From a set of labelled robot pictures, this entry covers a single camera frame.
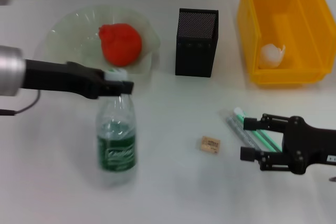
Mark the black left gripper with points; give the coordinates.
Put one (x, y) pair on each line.
(65, 79)

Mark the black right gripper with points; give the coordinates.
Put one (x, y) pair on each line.
(304, 145)

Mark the grey marker pen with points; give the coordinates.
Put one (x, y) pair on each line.
(240, 130)

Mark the green utility knife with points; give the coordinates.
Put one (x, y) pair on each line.
(238, 112)

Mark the small tan eraser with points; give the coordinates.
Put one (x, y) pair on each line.
(208, 144)

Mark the clear green-label water bottle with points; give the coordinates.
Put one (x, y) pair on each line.
(116, 153)

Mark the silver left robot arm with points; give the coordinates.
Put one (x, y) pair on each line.
(10, 69)

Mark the red-orange fruit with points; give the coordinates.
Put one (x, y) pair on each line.
(120, 45)

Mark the clear glass fruit plate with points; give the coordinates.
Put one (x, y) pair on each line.
(78, 32)

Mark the black mesh pen holder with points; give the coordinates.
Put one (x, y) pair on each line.
(194, 56)

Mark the yellow plastic storage bin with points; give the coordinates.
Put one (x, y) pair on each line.
(302, 11)

